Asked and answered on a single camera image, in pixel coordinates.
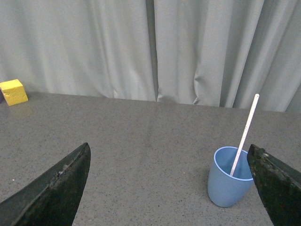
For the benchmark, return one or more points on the white chopstick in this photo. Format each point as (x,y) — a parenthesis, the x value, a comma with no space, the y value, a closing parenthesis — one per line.
(245,132)

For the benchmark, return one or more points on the grey curtain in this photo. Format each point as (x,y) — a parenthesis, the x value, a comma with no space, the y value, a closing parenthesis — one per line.
(202,52)

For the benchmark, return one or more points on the yellow foam cube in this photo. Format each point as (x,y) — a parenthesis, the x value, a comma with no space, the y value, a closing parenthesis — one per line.
(13,92)

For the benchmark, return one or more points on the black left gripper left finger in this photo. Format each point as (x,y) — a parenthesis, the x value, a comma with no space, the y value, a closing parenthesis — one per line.
(53,198)

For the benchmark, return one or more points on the blue plastic cup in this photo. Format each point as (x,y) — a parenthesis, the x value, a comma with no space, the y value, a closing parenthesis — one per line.
(225,190)

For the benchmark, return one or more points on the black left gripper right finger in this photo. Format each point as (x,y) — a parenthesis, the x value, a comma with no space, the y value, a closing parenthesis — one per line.
(278,185)

